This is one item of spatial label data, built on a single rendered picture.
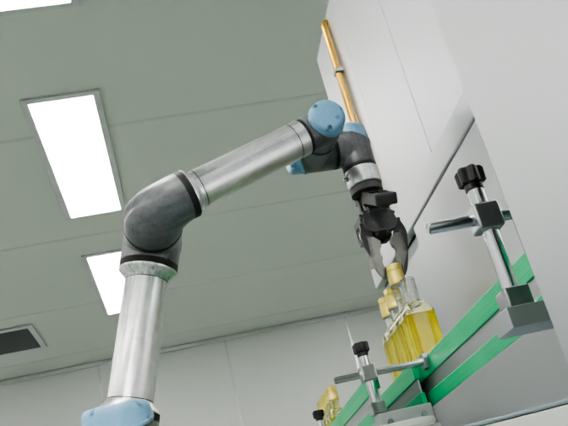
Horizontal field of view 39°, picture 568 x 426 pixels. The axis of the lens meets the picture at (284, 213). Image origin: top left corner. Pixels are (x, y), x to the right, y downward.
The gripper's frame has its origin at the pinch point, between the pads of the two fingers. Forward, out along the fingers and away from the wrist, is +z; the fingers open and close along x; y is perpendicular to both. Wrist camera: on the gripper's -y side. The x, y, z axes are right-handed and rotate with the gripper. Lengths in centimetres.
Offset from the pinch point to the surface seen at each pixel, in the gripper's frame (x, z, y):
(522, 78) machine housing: 23, 25, -109
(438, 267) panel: -11.9, -0.8, 6.7
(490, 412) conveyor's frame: 6, 36, -43
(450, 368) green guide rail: 4.2, 26.5, -26.3
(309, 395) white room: -73, -84, 579
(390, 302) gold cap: 1.2, 5.3, 4.5
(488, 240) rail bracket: 16, 25, -82
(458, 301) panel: -11.8, 8.7, 1.7
